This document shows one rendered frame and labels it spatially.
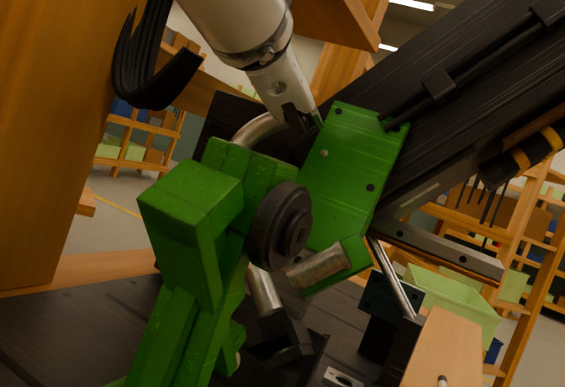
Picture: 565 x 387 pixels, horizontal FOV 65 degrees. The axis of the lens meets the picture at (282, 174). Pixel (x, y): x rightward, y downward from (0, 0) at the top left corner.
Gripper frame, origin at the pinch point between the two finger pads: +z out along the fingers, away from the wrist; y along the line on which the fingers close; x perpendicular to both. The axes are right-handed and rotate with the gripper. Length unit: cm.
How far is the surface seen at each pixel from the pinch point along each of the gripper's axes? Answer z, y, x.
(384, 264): 21.6, -18.7, -2.7
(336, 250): 2.9, -18.6, 1.4
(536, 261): 850, 45, -233
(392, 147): 6.6, -7.3, -9.7
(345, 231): 6.7, -15.8, 0.0
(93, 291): 4.3, -11.8, 36.1
